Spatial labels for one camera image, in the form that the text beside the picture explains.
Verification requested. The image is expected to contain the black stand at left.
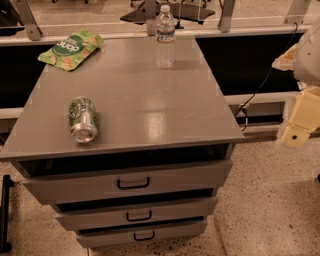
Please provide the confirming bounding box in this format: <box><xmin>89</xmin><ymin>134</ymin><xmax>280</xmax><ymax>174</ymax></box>
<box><xmin>0</xmin><ymin>175</ymin><xmax>14</xmax><ymax>254</ymax></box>

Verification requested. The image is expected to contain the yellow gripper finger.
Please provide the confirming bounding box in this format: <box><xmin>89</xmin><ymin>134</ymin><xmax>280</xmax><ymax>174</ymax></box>
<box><xmin>272</xmin><ymin>44</ymin><xmax>297</xmax><ymax>71</ymax></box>
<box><xmin>280</xmin><ymin>86</ymin><xmax>320</xmax><ymax>148</ymax></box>

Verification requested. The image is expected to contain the clear plastic water bottle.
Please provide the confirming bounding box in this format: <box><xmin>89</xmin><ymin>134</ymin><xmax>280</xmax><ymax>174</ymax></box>
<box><xmin>156</xmin><ymin>4</ymin><xmax>175</xmax><ymax>69</ymax></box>

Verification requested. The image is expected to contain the black chair base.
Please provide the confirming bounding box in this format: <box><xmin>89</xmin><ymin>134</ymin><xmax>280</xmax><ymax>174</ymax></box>
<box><xmin>119</xmin><ymin>0</ymin><xmax>216</xmax><ymax>27</ymax></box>

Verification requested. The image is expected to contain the black cable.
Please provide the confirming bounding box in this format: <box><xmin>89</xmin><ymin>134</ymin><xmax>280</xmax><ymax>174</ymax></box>
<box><xmin>233</xmin><ymin>21</ymin><xmax>299</xmax><ymax>133</ymax></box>

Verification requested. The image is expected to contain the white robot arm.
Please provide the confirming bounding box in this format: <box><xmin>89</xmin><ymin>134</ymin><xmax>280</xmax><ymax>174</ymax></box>
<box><xmin>272</xmin><ymin>17</ymin><xmax>320</xmax><ymax>148</ymax></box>

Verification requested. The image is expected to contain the top grey drawer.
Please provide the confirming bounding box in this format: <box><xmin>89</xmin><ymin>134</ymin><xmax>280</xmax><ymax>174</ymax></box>
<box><xmin>24</xmin><ymin>159</ymin><xmax>232</xmax><ymax>205</ymax></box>

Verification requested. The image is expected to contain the middle grey drawer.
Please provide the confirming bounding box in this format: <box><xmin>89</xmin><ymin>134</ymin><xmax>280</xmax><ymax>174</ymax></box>
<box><xmin>56</xmin><ymin>197</ymin><xmax>217</xmax><ymax>231</ymax></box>

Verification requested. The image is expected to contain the bottom grey drawer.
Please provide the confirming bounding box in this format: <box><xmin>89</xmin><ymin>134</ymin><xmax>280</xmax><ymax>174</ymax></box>
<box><xmin>77</xmin><ymin>218</ymin><xmax>207</xmax><ymax>248</ymax></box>

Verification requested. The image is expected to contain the green soda can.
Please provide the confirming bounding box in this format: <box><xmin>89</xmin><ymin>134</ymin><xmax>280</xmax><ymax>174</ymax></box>
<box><xmin>68</xmin><ymin>96</ymin><xmax>98</xmax><ymax>144</ymax></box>

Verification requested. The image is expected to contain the green snack bag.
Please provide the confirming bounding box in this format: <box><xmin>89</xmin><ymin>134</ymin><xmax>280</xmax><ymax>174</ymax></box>
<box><xmin>38</xmin><ymin>30</ymin><xmax>103</xmax><ymax>71</ymax></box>

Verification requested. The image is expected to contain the grey drawer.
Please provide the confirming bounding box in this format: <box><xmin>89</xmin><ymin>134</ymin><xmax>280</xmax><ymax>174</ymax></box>
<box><xmin>24</xmin><ymin>159</ymin><xmax>232</xmax><ymax>205</ymax></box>
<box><xmin>77</xmin><ymin>218</ymin><xmax>207</xmax><ymax>248</ymax></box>
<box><xmin>56</xmin><ymin>197</ymin><xmax>217</xmax><ymax>231</ymax></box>

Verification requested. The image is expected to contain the grey drawer cabinet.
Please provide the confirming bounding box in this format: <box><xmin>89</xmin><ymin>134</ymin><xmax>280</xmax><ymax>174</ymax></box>
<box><xmin>1</xmin><ymin>37</ymin><xmax>242</xmax><ymax>236</ymax></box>

